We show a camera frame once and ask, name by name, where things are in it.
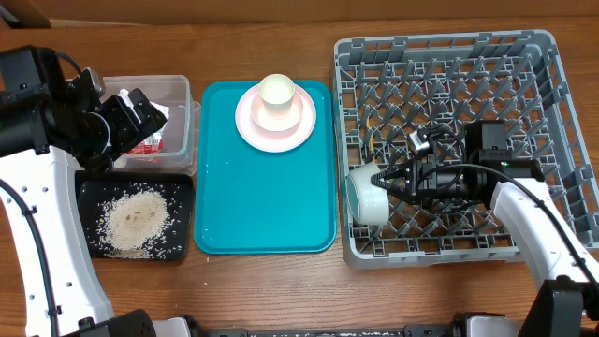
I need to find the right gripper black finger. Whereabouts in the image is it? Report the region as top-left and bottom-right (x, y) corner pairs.
(375, 183), (415, 204)
(371, 161), (414, 183)

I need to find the white napkin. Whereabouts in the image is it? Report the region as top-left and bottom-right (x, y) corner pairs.
(116, 88), (170, 123)

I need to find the grey bowl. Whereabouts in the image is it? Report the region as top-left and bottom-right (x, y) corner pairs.
(345, 163), (389, 226)

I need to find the red snack wrapper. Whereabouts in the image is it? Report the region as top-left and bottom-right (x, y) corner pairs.
(128, 132), (164, 154)

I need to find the pile of rice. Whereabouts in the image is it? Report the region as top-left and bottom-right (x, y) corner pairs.
(95, 188), (176, 260)

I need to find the large pink plate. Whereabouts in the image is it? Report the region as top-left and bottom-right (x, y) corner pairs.
(235, 84), (316, 153)

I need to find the small pink saucer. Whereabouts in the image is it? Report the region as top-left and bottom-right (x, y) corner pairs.
(251, 94), (303, 132)

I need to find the white cup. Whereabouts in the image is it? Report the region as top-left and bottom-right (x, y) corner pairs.
(258, 74), (295, 119)

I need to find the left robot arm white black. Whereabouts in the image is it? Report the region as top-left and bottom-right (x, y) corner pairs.
(1, 45), (201, 336)

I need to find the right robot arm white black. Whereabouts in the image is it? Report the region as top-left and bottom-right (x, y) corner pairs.
(346, 121), (598, 336)

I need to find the clear plastic waste bin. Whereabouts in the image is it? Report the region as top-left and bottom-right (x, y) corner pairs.
(104, 75), (201, 176)

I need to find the grey dishwasher rack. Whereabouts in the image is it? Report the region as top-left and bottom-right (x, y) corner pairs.
(332, 30), (598, 270)

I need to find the black plastic tray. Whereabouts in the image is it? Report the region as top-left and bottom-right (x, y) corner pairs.
(75, 171), (195, 261)

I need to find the teal serving tray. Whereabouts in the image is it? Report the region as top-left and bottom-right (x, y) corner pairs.
(193, 80), (337, 255)

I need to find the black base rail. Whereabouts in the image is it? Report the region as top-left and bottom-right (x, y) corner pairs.
(200, 323), (534, 337)

